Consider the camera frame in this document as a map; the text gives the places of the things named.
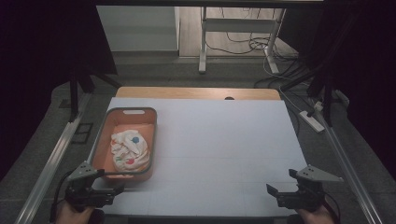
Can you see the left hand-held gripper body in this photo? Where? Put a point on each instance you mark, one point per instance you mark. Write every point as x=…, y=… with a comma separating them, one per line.
x=84, y=193

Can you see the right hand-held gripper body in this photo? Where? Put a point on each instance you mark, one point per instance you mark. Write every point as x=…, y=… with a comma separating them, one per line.
x=306, y=196

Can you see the white garment with coloured dots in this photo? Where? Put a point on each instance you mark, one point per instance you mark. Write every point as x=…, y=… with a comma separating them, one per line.
x=130, y=152

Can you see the orange plastic storage bin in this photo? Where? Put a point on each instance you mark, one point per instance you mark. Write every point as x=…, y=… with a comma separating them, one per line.
x=124, y=119

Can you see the person's right hand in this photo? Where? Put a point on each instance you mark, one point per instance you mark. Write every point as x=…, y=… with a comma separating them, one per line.
x=317, y=217

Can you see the person's left hand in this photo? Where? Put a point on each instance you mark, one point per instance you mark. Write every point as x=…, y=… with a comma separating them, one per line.
x=70, y=216

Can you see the dark floor outlet cover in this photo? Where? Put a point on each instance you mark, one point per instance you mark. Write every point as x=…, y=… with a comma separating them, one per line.
x=82, y=133

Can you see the white power strip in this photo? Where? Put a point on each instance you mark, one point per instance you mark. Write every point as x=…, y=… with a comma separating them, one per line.
x=311, y=121

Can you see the white table mat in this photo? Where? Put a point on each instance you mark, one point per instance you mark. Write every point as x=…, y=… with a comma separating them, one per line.
x=218, y=140

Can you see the black metal stand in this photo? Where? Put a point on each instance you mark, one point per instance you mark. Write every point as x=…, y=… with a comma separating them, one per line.
x=73, y=99
x=327, y=105

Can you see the black curtain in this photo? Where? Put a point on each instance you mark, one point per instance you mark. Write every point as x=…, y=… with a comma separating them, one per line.
x=367, y=77
x=46, y=62

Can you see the aluminium frame rail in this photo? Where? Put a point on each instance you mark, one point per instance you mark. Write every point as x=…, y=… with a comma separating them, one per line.
x=46, y=174
x=345, y=168

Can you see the white desk frame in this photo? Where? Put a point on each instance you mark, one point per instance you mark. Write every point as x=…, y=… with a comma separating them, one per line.
x=239, y=25

